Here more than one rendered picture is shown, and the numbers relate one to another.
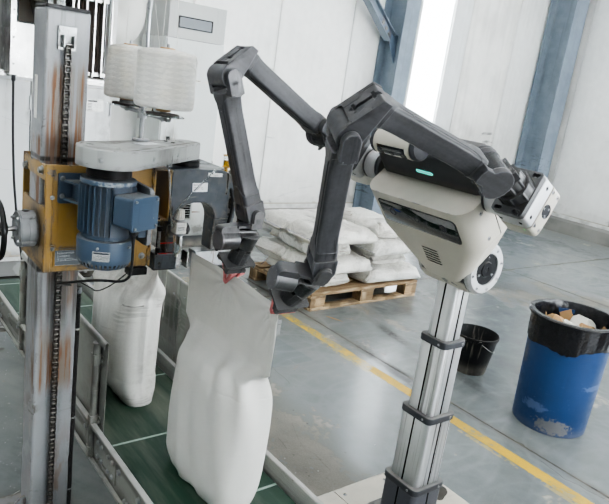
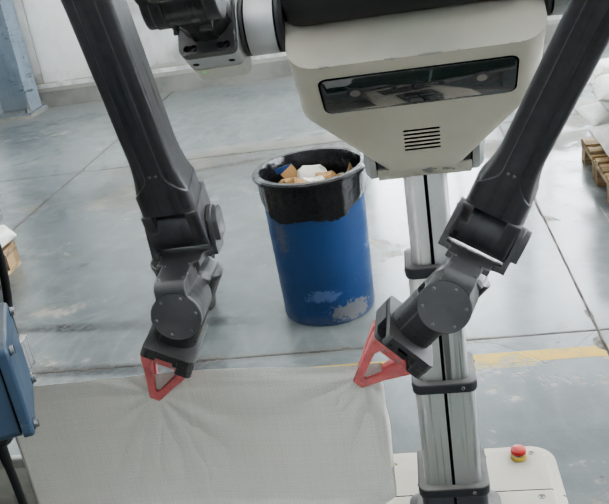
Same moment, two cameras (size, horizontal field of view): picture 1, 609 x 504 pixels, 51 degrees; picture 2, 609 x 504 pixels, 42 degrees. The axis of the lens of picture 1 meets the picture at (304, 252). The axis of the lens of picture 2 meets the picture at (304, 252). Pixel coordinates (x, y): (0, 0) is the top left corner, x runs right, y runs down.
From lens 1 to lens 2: 1.19 m
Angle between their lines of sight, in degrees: 40
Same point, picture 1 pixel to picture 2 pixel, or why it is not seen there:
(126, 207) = not seen: outside the picture
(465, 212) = (539, 27)
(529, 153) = not seen: outside the picture
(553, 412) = (348, 291)
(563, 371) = (340, 238)
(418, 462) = (475, 446)
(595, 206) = not seen: hidden behind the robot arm
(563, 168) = (37, 22)
